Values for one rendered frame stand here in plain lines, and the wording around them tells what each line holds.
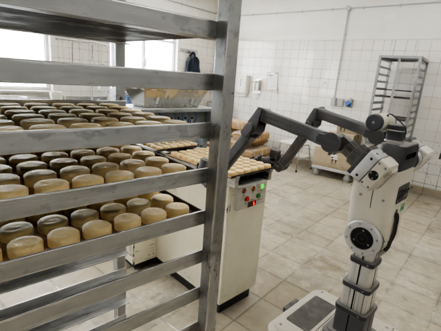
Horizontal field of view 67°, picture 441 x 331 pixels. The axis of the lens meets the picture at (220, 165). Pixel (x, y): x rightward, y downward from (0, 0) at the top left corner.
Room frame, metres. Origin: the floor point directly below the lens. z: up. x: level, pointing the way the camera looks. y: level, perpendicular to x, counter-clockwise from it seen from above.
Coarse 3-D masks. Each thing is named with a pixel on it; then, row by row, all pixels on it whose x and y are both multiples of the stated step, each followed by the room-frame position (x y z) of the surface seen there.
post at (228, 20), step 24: (240, 0) 0.63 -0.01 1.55; (216, 48) 0.63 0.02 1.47; (216, 72) 0.63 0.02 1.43; (216, 96) 0.63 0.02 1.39; (216, 120) 0.62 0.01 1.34; (216, 144) 0.62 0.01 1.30; (216, 168) 0.62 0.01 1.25; (216, 192) 0.62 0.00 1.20; (216, 216) 0.62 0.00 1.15; (216, 240) 0.62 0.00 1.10; (216, 264) 0.63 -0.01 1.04; (216, 288) 0.63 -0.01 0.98; (216, 312) 0.63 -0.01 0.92
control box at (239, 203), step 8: (248, 184) 1.82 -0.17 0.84; (256, 184) 1.85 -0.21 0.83; (264, 184) 1.90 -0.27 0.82; (240, 192) 1.76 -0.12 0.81; (248, 192) 1.80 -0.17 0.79; (256, 192) 1.85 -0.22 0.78; (264, 192) 1.91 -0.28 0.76; (240, 200) 1.76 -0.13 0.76; (256, 200) 1.86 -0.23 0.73; (240, 208) 1.77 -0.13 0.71
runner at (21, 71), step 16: (0, 64) 0.41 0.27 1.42; (16, 64) 0.43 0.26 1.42; (32, 64) 0.44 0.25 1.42; (48, 64) 0.45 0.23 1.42; (64, 64) 0.46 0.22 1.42; (80, 64) 0.48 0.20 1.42; (96, 64) 0.49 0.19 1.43; (0, 80) 0.41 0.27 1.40; (16, 80) 0.43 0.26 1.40; (32, 80) 0.44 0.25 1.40; (48, 80) 0.45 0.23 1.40; (64, 80) 0.46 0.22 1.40; (80, 80) 0.48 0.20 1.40; (96, 80) 0.49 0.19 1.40; (112, 80) 0.51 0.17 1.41; (128, 80) 0.52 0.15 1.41; (144, 80) 0.54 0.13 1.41; (160, 80) 0.56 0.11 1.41; (176, 80) 0.58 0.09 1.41; (192, 80) 0.61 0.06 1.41; (208, 80) 0.63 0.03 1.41
